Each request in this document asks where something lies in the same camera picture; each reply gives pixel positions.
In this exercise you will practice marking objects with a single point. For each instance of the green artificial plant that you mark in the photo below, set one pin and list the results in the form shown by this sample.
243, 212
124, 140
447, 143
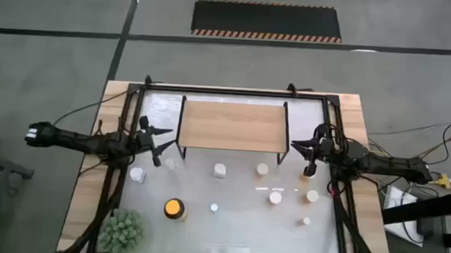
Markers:
121, 232

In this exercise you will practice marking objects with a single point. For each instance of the glossy white table sheet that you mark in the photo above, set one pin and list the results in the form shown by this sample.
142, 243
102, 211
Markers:
234, 233

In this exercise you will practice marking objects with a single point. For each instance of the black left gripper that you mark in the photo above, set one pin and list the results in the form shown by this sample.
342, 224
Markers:
145, 140

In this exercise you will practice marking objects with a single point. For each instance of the white cardboard box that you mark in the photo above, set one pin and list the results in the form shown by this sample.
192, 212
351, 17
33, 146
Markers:
399, 204

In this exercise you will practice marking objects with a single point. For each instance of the plain white plastic bottle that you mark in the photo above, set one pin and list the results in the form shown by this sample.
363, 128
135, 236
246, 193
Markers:
170, 163

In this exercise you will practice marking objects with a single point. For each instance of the wooden shelf with black frame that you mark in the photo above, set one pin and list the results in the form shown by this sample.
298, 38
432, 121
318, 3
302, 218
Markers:
233, 127

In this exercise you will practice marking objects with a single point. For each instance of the black metal rig frame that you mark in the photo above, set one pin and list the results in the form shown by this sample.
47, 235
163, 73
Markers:
231, 91

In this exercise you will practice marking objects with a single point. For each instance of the blue pill vial white cap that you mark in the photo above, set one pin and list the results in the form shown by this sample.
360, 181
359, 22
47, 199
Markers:
214, 207

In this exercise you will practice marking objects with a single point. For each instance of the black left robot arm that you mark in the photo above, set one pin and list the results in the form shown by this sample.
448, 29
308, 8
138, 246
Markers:
83, 143

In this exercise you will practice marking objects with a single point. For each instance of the black hazard-striped floor mat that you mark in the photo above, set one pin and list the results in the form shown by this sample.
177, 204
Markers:
267, 19

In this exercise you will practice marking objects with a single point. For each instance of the white melatonin bottle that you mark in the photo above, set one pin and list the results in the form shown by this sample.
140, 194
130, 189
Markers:
137, 175
219, 170

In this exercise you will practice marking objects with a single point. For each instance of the brown fish oil bottle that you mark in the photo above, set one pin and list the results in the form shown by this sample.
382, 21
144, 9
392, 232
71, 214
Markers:
174, 209

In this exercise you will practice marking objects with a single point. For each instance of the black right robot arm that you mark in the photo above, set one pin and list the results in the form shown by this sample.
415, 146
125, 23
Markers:
384, 163

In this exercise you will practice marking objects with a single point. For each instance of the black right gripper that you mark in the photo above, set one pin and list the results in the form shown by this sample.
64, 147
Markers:
323, 150

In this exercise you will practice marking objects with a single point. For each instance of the yellow power splitter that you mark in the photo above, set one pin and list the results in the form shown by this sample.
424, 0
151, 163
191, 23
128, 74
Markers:
443, 180

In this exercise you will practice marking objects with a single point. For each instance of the small amber pill vial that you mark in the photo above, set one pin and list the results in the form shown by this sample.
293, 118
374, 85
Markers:
304, 221

